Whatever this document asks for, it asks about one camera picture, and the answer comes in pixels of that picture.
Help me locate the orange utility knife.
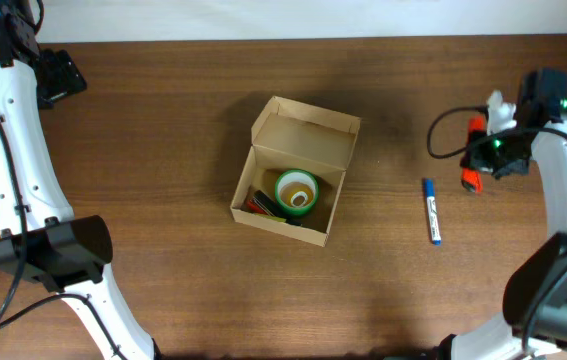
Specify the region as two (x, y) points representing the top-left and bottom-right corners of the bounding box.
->
(460, 115), (486, 194)

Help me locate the small yellow tape roll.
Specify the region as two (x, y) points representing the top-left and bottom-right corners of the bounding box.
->
(280, 182), (315, 209)

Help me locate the green tape roll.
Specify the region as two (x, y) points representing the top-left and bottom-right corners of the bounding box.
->
(274, 169), (319, 217)

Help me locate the brown cardboard box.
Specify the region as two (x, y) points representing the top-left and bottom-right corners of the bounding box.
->
(230, 96), (361, 247)

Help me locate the yellow highlighter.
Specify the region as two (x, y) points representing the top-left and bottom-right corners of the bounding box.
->
(254, 213), (302, 227)

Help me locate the orange black stapler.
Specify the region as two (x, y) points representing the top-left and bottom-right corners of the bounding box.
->
(248, 190), (287, 218)

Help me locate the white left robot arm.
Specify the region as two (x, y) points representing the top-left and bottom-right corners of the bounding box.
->
(0, 0), (161, 359)

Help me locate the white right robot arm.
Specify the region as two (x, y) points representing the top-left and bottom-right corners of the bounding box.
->
(431, 68), (567, 359)

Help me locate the blue white marker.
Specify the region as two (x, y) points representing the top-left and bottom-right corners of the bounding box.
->
(423, 178), (442, 246)

